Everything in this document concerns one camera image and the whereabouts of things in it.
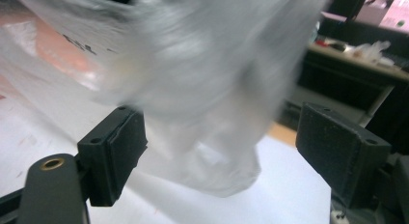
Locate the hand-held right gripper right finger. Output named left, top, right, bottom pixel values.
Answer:
left=295, top=101, right=393, bottom=210

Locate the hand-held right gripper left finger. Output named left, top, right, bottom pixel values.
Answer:
left=76, top=105, right=150, bottom=208

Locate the clear plastic smiley bag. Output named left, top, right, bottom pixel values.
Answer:
left=0, top=0, right=333, bottom=199

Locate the wooden-topped dark desk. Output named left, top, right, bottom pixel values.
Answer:
left=279, top=42, right=409, bottom=154

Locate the crumpled clear plastic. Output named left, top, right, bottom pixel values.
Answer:
left=351, top=40, right=395, bottom=66

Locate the pink board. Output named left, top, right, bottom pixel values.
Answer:
left=354, top=0, right=409, bottom=34

